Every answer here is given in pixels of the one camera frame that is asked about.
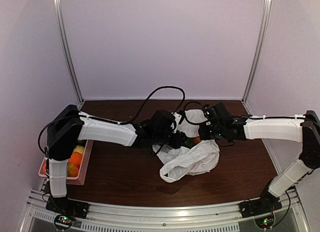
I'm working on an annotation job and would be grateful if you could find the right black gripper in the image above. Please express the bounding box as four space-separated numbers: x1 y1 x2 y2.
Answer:
198 123 226 141

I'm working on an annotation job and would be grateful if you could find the white plastic bag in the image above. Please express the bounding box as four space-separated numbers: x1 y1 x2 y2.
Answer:
152 109 220 183

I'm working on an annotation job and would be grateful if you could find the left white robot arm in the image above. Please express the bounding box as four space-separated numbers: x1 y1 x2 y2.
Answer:
46 105 187 214

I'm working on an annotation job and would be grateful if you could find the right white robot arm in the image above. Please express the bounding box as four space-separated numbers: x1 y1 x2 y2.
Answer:
199 103 320 213

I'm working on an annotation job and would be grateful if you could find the brown kiwi toy in bag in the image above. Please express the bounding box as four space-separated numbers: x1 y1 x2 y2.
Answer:
193 137 202 144

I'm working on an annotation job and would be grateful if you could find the green lime in bag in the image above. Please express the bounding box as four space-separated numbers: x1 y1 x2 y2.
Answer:
184 138 193 147

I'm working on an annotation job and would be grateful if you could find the pale yellow fruit toy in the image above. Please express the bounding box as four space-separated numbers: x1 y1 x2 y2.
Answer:
73 145 85 156

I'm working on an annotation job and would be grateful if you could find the orange fruit in basket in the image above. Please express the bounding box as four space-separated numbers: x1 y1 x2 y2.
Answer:
68 152 83 168

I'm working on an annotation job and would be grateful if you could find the yellow orange fruit toy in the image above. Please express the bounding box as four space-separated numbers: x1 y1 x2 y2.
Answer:
67 163 80 178

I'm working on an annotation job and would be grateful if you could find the green striped melon toy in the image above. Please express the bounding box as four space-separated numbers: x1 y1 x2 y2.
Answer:
77 140 86 146

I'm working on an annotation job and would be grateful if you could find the pink perforated basket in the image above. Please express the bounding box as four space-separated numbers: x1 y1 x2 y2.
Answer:
38 139 95 187

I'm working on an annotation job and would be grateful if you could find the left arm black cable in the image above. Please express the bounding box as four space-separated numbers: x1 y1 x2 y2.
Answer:
37 86 186 155

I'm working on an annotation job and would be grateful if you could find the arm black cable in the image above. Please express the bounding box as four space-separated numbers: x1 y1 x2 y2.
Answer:
37 86 186 155
183 101 207 125

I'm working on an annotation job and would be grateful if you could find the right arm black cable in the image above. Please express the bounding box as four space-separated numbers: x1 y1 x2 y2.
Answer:
183 101 207 125

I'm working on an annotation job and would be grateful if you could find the front aluminium rail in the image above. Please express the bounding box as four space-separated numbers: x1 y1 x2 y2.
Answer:
17 189 311 232

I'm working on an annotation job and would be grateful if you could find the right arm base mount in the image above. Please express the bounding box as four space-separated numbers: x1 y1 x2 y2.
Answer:
238 198 282 230

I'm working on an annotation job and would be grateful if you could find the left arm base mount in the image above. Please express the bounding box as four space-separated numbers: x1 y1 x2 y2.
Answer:
41 193 90 231

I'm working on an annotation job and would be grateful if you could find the right aluminium frame post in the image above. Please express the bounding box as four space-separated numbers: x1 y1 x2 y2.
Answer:
241 0 273 104

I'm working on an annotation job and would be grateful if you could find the aluminium frame post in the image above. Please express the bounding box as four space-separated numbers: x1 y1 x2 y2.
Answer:
241 0 273 104
53 0 84 104

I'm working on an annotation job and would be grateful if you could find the left aluminium frame post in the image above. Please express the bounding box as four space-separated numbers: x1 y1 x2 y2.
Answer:
53 0 84 104

